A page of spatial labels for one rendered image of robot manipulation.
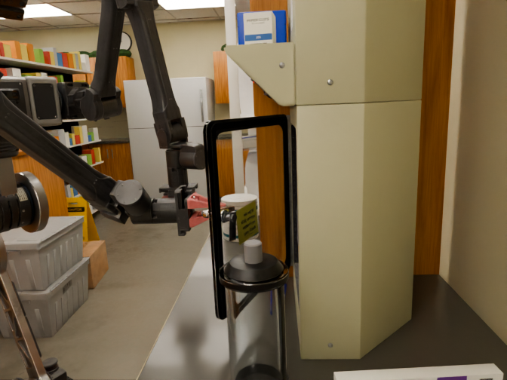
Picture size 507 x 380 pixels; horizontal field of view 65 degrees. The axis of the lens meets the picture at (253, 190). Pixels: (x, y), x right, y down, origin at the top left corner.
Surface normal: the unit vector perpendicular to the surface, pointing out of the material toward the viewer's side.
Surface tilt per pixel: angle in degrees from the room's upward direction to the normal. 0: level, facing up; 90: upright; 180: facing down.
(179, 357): 0
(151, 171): 90
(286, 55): 90
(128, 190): 51
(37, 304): 95
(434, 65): 90
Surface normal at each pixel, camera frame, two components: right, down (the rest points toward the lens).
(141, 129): -0.05, 0.22
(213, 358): -0.04, -0.98
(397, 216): 0.67, 0.13
